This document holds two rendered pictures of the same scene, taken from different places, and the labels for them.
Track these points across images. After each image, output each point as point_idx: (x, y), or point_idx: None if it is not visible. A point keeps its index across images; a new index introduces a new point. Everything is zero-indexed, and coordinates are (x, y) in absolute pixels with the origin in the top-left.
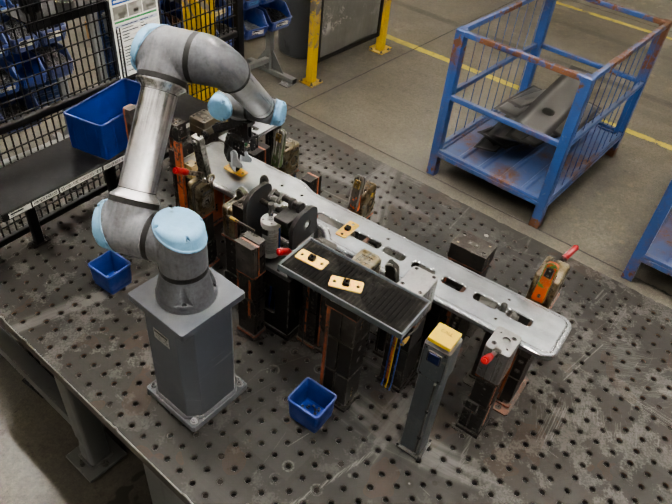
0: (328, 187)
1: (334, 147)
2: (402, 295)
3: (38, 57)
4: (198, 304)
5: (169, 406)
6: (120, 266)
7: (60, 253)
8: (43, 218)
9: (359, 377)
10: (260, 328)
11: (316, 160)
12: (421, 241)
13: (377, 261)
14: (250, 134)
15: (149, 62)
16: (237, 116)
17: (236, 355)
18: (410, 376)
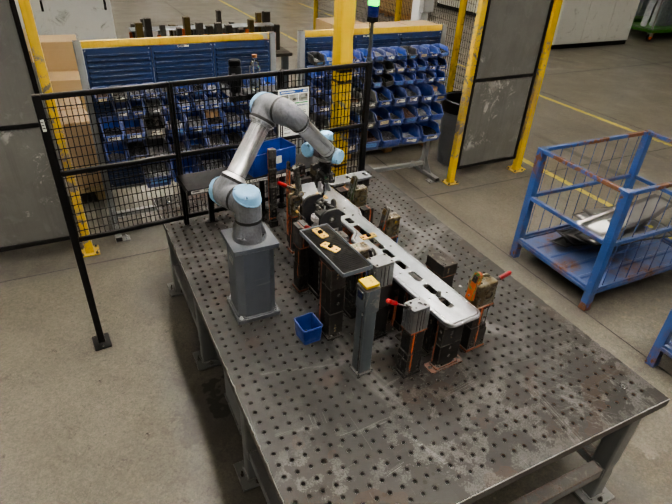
0: None
1: (413, 208)
2: (359, 259)
3: (232, 115)
4: (249, 240)
5: (233, 308)
6: None
7: (219, 228)
8: (218, 208)
9: (342, 320)
10: (304, 287)
11: (396, 212)
12: None
13: (366, 248)
14: (329, 172)
15: (255, 109)
16: (316, 156)
17: (284, 297)
18: (380, 335)
